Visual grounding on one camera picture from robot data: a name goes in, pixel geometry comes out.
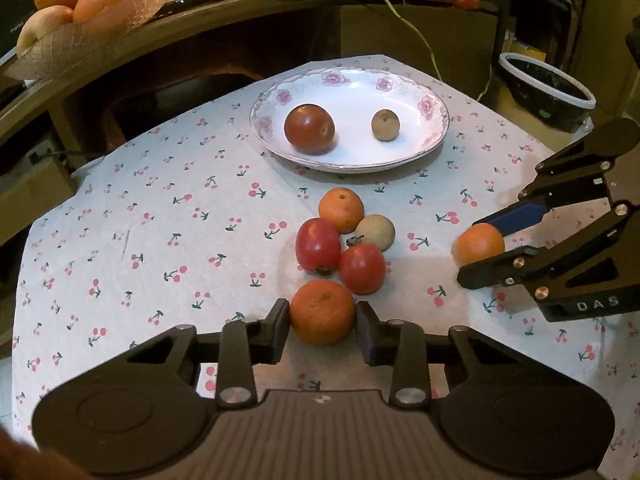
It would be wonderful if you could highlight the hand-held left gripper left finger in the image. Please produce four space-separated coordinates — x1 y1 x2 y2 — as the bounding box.
127 299 292 409

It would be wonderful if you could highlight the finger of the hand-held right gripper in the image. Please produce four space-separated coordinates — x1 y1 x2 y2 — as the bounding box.
472 117 640 238
456 204 640 305

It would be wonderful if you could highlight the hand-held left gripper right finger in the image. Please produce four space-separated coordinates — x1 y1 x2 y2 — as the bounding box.
354 301 521 409

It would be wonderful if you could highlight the small orange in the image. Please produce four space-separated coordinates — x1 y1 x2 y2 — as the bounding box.
289 280 357 346
452 223 506 268
318 187 365 234

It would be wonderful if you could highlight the tan round fruit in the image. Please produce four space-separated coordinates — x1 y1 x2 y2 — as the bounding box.
371 109 401 143
354 214 396 252

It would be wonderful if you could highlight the white floral plate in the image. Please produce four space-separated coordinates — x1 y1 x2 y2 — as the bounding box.
249 67 449 175

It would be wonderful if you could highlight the cherry print tablecloth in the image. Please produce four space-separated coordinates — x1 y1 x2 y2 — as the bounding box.
11 54 640 461

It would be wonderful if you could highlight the trash bin with black bag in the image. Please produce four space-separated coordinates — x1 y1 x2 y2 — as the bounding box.
498 52 597 133

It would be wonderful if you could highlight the dark red tomato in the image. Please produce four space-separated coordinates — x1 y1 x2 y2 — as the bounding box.
284 104 336 156

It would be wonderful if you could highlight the cardboard box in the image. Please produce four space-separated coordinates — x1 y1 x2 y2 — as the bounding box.
0 156 78 246

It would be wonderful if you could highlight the glass fruit bowl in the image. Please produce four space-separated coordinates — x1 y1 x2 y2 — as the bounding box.
5 0 171 81

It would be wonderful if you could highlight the pale apple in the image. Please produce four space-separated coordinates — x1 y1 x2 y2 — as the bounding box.
16 5 76 58

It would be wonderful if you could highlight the curved television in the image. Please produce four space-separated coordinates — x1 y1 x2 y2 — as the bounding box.
0 0 46 61

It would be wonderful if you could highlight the yellow cable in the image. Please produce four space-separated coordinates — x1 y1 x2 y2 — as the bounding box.
377 0 496 103

